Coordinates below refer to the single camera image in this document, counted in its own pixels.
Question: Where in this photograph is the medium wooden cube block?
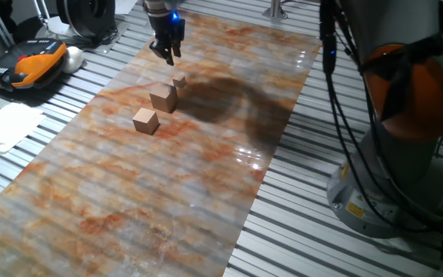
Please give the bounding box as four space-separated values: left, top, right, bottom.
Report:
132 107 161 136

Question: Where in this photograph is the black round drum device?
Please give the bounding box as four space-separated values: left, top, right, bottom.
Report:
55 0 117 40

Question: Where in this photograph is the white round ball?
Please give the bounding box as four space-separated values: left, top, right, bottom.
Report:
60 45 85 75

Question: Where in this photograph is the silver metal post foot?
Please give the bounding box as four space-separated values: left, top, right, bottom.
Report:
261 0 289 21

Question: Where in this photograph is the white paper sheet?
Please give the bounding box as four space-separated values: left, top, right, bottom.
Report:
113 0 139 15

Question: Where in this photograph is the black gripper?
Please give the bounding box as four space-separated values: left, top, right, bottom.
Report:
146 10 187 66

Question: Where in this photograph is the small wooden cube block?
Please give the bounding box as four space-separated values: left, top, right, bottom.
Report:
172 74 188 90

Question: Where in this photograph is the large wooden cube block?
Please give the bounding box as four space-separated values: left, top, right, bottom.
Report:
148 82 179 114

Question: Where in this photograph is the white crumpled cloth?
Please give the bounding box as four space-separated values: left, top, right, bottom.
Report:
0 101 48 157

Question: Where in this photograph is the orange and black teach pendant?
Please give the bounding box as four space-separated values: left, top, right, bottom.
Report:
0 38 69 93

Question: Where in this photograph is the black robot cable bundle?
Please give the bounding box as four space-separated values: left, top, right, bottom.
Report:
318 0 443 234

